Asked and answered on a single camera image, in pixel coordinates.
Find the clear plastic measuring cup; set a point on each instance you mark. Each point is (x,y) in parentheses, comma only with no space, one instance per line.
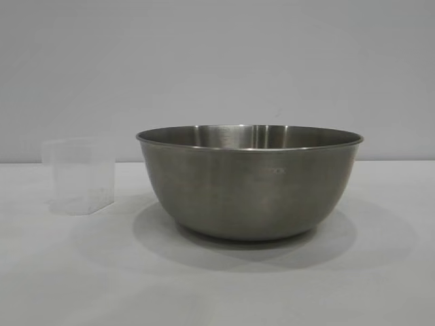
(81,176)

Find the stainless steel mixing bowl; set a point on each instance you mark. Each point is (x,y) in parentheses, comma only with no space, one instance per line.
(249,190)

